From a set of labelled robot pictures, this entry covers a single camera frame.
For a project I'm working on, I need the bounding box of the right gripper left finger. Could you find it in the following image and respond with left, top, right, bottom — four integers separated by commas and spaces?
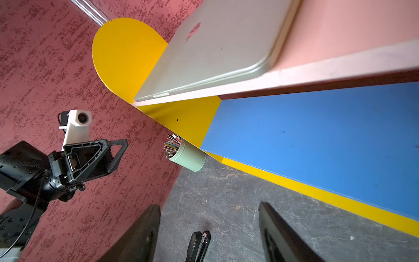
99, 204, 161, 262

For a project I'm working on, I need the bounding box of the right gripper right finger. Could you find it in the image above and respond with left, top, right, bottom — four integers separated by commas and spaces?
259, 202, 323, 262

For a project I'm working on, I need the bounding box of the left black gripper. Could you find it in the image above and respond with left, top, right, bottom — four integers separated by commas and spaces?
48, 139, 128, 192

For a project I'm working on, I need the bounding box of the silver laptop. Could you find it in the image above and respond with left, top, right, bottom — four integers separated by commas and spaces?
134, 1, 301, 103

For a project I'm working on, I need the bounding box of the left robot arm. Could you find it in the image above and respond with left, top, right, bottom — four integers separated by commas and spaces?
1, 139, 128, 262

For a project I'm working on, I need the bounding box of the black stapler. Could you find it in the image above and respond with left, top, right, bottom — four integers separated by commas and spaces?
185, 231, 211, 262

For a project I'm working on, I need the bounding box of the coloured pencils bundle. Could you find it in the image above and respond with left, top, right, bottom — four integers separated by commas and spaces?
163, 134, 182, 159

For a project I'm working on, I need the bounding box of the green pencil cup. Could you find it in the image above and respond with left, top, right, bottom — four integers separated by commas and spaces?
168, 139, 206, 172

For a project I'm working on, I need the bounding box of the yellow pink blue shelf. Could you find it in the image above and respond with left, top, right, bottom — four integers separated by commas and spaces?
92, 1, 419, 236

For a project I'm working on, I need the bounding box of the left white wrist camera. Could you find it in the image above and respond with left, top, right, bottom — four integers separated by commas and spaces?
58, 110, 93, 150

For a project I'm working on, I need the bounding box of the left aluminium corner post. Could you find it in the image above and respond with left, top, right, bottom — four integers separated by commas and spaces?
71, 0, 110, 26

